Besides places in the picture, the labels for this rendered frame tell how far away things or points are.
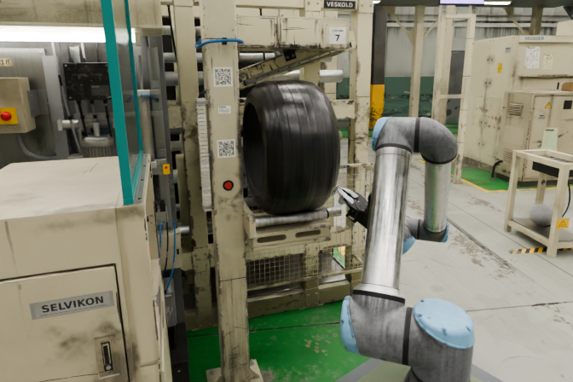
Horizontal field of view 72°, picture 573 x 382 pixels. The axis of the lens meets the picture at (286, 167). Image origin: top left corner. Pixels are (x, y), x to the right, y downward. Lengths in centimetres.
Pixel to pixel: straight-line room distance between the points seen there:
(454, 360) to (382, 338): 18
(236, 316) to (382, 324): 95
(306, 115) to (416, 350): 89
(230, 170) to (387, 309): 87
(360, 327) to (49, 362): 73
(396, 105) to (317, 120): 1034
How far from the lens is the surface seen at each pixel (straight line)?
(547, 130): 614
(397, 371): 138
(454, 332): 112
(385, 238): 119
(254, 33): 192
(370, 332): 115
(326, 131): 155
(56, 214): 87
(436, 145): 132
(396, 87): 1181
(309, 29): 200
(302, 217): 173
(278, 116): 152
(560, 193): 383
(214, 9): 164
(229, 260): 181
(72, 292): 92
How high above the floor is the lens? 152
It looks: 13 degrees down
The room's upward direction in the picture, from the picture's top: 1 degrees counter-clockwise
